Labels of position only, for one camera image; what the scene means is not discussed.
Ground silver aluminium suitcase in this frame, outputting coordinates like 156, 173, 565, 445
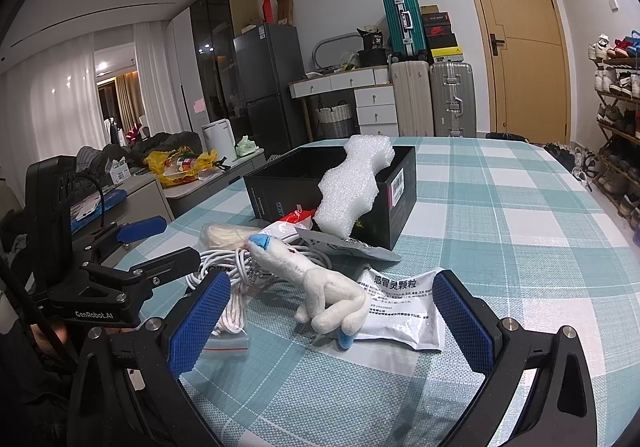
430, 62, 476, 138

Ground teal suitcase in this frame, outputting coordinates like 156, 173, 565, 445
382, 0, 427, 58

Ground black cardboard box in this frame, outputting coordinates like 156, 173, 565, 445
244, 144, 416, 250

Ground yellow plastic bag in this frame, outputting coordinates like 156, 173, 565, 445
143, 146, 218, 189

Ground white drawer desk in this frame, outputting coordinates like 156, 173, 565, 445
288, 66, 399, 140

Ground wooden yellow door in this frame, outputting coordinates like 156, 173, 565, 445
474, 0, 570, 144

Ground white charging cable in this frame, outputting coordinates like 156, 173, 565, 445
184, 245, 331, 298

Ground grey low cabinet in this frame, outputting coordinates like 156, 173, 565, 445
164, 148, 266, 218

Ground black glass cabinet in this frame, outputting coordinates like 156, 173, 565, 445
189, 0, 259, 136

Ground woven laundry basket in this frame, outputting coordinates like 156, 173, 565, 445
316, 103, 355, 139

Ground person's left hand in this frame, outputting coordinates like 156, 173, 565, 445
29, 320, 137, 355

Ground silver white medicine packet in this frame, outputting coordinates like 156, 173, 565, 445
356, 266, 445, 352

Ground dark grey refrigerator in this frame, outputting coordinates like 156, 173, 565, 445
234, 23, 308, 158

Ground stacked shoe boxes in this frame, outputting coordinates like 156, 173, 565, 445
420, 5, 463, 62

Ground wooden shoe rack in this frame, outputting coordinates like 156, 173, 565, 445
588, 30, 639, 231

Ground white sheer curtain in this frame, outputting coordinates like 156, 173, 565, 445
1, 21, 186, 199

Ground red white balloon glue bag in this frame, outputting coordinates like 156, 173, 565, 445
260, 205, 316, 243

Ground cream yarn bundle bag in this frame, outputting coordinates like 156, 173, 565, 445
200, 224, 260, 250

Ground black camera cable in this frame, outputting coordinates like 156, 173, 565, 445
74, 170, 108, 231

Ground teal checkered tablecloth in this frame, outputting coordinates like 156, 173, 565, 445
114, 136, 637, 447

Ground white air purifier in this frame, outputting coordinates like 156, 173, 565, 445
202, 118, 238, 163

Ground white shoelaces zip bag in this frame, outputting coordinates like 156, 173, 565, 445
203, 291, 250, 357

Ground white bubble wrap piece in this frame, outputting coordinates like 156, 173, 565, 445
314, 135, 395, 239

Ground beige suitcase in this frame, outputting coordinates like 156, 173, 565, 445
390, 60, 435, 137

